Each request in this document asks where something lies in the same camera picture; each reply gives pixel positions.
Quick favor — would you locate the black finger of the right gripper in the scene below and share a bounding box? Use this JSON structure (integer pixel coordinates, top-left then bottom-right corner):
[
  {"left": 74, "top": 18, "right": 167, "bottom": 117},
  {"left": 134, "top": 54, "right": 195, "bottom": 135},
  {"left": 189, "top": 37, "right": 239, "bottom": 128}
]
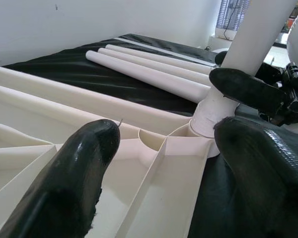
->
[
  {"left": 214, "top": 50, "right": 230, "bottom": 68},
  {"left": 209, "top": 68, "right": 289, "bottom": 115}
]

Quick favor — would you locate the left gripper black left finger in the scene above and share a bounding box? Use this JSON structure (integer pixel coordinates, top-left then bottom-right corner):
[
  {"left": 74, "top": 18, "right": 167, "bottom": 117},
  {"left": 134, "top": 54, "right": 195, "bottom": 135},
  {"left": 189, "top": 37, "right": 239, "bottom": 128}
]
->
[{"left": 0, "top": 119, "right": 122, "bottom": 238}]

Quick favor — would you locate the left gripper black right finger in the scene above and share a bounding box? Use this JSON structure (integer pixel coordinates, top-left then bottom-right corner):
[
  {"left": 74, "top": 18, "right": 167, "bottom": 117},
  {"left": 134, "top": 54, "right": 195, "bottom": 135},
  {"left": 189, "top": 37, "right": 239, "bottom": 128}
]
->
[{"left": 213, "top": 117, "right": 298, "bottom": 238}]

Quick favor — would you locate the white plastic children table top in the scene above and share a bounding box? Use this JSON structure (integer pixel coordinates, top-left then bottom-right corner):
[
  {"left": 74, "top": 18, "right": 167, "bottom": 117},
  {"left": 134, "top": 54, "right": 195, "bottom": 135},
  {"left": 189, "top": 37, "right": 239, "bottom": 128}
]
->
[{"left": 0, "top": 63, "right": 221, "bottom": 238}]

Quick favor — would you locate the window with blinds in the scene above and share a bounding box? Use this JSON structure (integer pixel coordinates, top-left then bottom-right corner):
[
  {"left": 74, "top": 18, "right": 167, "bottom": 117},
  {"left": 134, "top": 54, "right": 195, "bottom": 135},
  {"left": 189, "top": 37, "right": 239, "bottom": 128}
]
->
[{"left": 216, "top": 0, "right": 246, "bottom": 34}]

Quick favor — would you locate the black table cloth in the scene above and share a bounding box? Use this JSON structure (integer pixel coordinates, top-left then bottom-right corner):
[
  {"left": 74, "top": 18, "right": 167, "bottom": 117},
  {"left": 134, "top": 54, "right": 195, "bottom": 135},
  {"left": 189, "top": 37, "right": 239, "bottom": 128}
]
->
[{"left": 1, "top": 33, "right": 264, "bottom": 238}]

